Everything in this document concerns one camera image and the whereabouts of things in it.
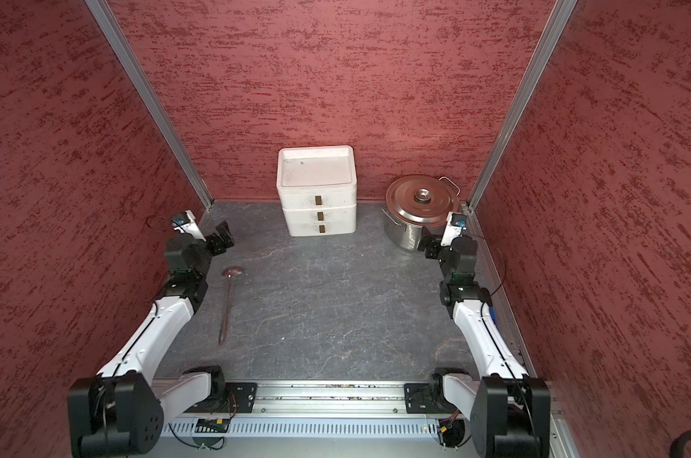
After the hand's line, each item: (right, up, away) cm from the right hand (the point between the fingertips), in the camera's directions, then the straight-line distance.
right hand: (434, 231), depth 82 cm
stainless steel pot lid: (0, +11, +16) cm, 19 cm away
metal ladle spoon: (-67, -14, +13) cm, 70 cm away
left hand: (-65, 0, -1) cm, 65 cm away
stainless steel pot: (-4, -1, +27) cm, 28 cm away
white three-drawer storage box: (-36, +15, +10) cm, 40 cm away
